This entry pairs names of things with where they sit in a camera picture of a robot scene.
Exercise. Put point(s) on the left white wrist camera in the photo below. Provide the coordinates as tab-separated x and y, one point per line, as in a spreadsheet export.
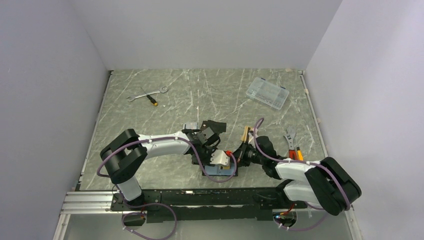
221	159

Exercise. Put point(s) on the silver open-end wrench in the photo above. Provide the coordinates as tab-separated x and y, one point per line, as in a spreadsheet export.
161	90

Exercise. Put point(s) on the yellow handled tool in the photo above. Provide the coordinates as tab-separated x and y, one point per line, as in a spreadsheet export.
299	154

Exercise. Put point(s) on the aluminium frame rail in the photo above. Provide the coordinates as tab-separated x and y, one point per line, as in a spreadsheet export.
87	202

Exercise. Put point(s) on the black leather card holder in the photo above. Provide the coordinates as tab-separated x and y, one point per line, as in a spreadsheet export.
221	171

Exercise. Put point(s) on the clear plastic organizer box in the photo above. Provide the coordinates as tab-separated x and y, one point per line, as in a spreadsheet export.
267	93

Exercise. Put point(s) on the black yellow screwdriver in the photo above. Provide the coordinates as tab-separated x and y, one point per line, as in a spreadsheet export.
151	99

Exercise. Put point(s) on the orange handled tool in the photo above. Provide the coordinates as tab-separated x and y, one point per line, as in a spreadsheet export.
292	154

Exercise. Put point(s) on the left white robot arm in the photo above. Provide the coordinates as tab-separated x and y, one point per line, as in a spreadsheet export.
124	155

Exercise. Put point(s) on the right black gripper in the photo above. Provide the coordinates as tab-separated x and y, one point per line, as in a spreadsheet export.
239	154

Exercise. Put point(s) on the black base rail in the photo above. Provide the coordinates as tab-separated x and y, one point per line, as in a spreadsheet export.
208	204

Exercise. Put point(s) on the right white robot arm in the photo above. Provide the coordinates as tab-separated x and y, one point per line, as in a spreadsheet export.
323	183

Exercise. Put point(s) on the tan wooden block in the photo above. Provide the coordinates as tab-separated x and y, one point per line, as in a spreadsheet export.
248	135

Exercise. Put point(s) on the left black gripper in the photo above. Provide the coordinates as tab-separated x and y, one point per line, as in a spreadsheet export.
211	149

